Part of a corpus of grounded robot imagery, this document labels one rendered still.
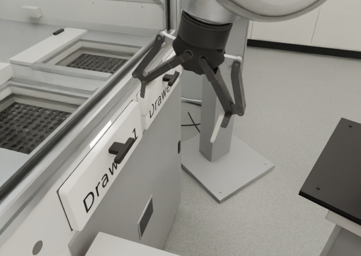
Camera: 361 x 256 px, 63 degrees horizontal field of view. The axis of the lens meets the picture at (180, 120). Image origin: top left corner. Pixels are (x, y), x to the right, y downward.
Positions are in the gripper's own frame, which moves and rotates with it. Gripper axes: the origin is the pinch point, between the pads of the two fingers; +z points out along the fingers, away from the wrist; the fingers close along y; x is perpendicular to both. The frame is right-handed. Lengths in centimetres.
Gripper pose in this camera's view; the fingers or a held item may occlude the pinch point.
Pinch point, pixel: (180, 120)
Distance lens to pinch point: 54.6
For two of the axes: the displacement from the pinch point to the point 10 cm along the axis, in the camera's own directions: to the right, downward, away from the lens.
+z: -2.0, 7.5, 6.3
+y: -9.3, -3.5, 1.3
